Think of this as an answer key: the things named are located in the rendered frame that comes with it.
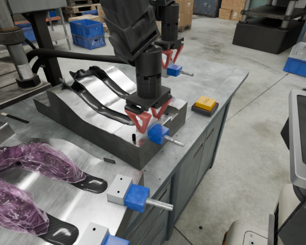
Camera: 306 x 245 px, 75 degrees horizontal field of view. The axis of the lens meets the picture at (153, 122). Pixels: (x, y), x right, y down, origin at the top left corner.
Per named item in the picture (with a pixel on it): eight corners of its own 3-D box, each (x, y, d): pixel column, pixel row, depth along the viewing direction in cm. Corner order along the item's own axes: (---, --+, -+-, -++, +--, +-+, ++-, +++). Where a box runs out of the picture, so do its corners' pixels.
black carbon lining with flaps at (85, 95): (162, 109, 66) (163, 82, 60) (130, 135, 55) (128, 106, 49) (91, 81, 81) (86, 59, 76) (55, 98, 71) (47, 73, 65)
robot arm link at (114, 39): (114, 39, 33) (150, 7, 35) (86, 26, 40) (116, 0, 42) (143, 86, 43) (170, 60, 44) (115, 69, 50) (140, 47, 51)
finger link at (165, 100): (135, 124, 54) (133, 93, 48) (150, 112, 58) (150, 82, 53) (156, 133, 51) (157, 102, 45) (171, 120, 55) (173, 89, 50)
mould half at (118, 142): (185, 123, 71) (189, 89, 63) (140, 170, 54) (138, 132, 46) (90, 85, 94) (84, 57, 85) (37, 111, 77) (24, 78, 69)
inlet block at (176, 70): (195, 79, 74) (196, 65, 71) (189, 84, 71) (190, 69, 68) (165, 72, 80) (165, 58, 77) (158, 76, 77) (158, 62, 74)
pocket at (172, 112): (178, 118, 64) (179, 109, 62) (170, 127, 61) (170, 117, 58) (166, 113, 66) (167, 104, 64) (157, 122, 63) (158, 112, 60)
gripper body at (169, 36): (153, 46, 69) (152, 23, 64) (168, 40, 75) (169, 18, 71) (169, 49, 66) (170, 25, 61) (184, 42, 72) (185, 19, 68)
